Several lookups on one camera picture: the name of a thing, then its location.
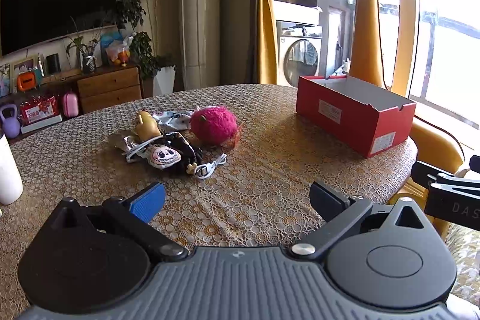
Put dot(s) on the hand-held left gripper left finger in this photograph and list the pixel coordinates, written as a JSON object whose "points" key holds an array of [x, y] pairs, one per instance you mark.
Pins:
{"points": [[148, 202]]}

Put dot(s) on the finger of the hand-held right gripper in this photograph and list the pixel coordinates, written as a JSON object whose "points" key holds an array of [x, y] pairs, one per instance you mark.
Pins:
{"points": [[475, 163], [423, 173]]}

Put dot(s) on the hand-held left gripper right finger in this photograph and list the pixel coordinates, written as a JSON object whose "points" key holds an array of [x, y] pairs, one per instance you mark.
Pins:
{"points": [[326, 200]]}

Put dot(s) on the dark fuzzy skull plush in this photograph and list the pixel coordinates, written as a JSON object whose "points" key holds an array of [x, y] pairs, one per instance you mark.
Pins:
{"points": [[165, 155]]}

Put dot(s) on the red cardboard shoe box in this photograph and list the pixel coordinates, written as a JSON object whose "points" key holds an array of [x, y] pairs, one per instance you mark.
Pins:
{"points": [[337, 117]]}

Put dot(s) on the patterned tablecloth desktop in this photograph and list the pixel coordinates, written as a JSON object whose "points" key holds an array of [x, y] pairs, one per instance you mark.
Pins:
{"points": [[262, 170]]}

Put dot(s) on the yellow upholstered chair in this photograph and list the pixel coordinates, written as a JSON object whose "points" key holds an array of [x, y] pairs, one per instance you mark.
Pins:
{"points": [[438, 143]]}

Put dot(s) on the houndstooth seat cushion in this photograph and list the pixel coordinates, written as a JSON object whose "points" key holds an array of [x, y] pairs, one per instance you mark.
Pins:
{"points": [[465, 252]]}

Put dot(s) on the crumpled silver wrapper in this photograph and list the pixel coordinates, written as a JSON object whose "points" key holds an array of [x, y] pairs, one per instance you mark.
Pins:
{"points": [[122, 142]]}

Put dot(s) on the yellow potato toy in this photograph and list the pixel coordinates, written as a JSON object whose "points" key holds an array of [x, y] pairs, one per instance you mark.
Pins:
{"points": [[148, 125]]}

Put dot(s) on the white printed snack packet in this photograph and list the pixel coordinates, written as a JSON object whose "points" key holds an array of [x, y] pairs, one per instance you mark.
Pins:
{"points": [[174, 119]]}

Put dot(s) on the pink fuzzy plush ball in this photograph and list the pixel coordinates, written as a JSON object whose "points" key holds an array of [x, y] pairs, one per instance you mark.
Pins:
{"points": [[213, 125]]}

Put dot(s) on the orange mesh packet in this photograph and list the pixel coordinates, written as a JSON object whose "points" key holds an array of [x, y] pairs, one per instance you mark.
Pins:
{"points": [[234, 136]]}

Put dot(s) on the wooden tv cabinet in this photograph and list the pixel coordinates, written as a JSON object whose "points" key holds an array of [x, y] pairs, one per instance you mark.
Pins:
{"points": [[108, 87]]}

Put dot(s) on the white planter pot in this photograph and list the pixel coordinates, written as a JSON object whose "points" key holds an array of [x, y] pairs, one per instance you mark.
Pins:
{"points": [[165, 80]]}

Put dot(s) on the pink mini suitcase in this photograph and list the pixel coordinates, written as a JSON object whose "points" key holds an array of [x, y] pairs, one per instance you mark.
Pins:
{"points": [[70, 105]]}

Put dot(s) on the flat white box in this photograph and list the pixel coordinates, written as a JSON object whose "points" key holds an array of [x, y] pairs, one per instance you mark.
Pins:
{"points": [[41, 127]]}

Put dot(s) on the red gift box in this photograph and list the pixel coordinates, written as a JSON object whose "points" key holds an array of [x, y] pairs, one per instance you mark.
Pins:
{"points": [[39, 110]]}

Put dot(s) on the white cup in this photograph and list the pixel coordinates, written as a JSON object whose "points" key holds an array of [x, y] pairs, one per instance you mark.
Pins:
{"points": [[8, 173]]}

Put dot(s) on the white washing machine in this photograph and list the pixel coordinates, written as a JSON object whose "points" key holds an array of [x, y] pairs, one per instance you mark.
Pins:
{"points": [[300, 54]]}

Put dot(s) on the clear bag of fruit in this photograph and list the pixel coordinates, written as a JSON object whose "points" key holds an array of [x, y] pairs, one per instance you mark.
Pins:
{"points": [[120, 55]]}

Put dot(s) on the glass vase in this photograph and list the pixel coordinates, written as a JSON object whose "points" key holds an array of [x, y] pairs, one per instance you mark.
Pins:
{"points": [[89, 64]]}

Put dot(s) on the purple kettlebell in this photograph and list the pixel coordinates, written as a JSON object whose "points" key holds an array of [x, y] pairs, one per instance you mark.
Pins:
{"points": [[10, 125]]}

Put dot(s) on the yellow giraffe figure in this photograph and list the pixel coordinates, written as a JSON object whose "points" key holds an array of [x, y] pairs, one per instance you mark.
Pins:
{"points": [[365, 24]]}

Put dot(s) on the blue bag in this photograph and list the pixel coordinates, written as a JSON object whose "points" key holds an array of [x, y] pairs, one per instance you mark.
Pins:
{"points": [[108, 40]]}

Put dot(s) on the black speaker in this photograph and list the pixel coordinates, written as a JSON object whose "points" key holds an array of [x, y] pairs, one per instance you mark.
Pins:
{"points": [[53, 63]]}

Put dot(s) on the orange alarm clock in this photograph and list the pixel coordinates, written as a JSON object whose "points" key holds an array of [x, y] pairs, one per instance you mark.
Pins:
{"points": [[28, 82]]}

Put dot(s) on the small leafy plant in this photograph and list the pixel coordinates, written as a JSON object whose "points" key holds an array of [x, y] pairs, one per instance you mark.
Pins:
{"points": [[80, 42]]}

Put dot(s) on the yellow curtain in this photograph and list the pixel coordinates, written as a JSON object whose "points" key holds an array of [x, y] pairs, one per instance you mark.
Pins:
{"points": [[264, 24]]}

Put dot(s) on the white column air conditioner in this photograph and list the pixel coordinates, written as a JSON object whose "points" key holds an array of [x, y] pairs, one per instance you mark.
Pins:
{"points": [[198, 5]]}

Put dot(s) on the grey curtain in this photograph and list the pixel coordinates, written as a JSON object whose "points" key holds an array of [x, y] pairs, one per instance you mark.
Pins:
{"points": [[236, 5]]}

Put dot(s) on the black television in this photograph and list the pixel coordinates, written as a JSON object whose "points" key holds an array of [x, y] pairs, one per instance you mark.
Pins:
{"points": [[56, 1]]}

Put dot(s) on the white frame sunglasses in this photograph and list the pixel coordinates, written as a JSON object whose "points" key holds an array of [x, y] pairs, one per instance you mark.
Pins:
{"points": [[132, 155]]}

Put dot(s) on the white photo frame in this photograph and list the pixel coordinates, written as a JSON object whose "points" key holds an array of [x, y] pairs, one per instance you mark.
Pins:
{"points": [[23, 64]]}

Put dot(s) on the colourful picture frame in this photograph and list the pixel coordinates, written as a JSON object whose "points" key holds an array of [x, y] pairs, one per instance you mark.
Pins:
{"points": [[4, 80]]}

